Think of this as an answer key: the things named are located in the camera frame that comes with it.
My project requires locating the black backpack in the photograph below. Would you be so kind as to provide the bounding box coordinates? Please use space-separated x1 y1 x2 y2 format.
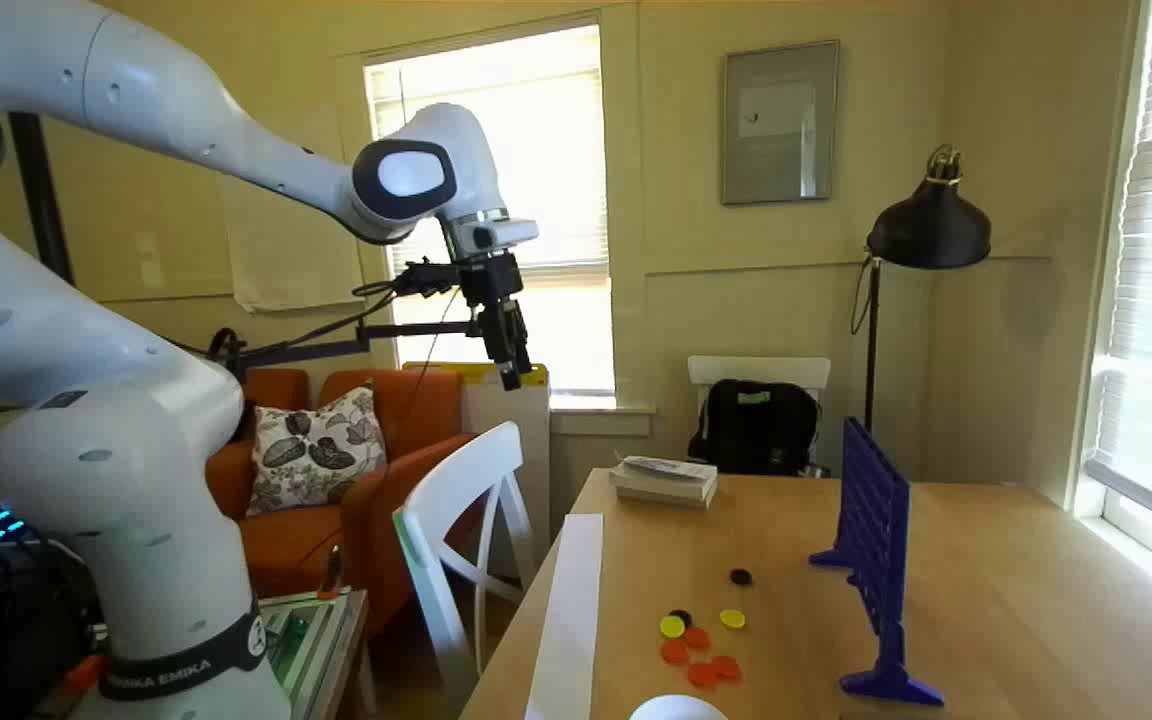
685 374 825 478

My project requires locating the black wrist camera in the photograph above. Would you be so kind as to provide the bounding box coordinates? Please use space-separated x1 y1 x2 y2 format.
386 260 481 299

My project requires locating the side table with books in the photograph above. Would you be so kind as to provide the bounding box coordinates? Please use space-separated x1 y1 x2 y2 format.
251 584 382 720

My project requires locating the orange sofa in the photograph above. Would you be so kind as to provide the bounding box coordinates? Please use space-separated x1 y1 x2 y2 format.
204 362 471 637

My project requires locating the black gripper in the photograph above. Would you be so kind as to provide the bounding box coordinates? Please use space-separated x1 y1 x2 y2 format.
465 249 535 390

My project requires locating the black metal bar stand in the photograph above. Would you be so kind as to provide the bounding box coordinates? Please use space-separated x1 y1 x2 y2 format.
208 312 489 385

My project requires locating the blue connect four game board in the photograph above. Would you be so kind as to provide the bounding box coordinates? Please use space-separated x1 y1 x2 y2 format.
809 412 947 710

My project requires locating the black floor lamp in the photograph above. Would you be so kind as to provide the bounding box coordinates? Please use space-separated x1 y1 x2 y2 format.
849 138 994 437

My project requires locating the patterned throw pillow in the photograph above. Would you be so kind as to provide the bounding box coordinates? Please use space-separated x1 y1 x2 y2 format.
242 385 393 514

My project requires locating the white paper cup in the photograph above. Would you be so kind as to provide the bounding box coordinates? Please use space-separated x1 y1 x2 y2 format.
622 693 730 720

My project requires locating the black vertical pole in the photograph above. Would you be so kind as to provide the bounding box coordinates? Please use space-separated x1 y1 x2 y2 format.
3 113 77 288

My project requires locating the grey framed wall panel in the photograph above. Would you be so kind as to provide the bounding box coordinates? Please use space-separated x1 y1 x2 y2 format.
714 34 849 212

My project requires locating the yellow black striped barrier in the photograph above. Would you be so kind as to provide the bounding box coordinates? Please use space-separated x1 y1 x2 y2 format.
400 355 552 390

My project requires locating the white wooden chair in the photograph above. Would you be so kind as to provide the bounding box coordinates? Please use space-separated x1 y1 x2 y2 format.
393 420 541 682

